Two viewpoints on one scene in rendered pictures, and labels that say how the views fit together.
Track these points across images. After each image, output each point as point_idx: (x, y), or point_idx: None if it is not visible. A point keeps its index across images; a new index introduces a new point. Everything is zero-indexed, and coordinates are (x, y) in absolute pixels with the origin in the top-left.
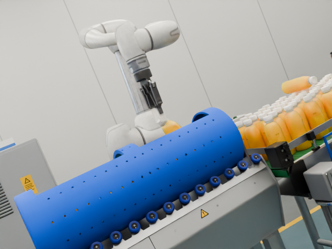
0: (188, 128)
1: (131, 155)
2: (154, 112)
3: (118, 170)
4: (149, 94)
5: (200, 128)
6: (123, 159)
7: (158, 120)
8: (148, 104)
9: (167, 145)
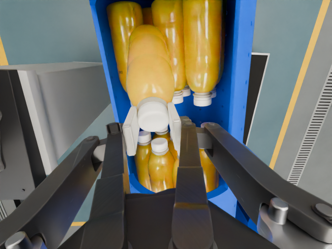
0: (243, 73)
1: (232, 201)
2: (136, 140)
3: (235, 213)
4: (127, 190)
5: (250, 45)
6: (231, 212)
7: (153, 126)
8: (100, 168)
9: (242, 136)
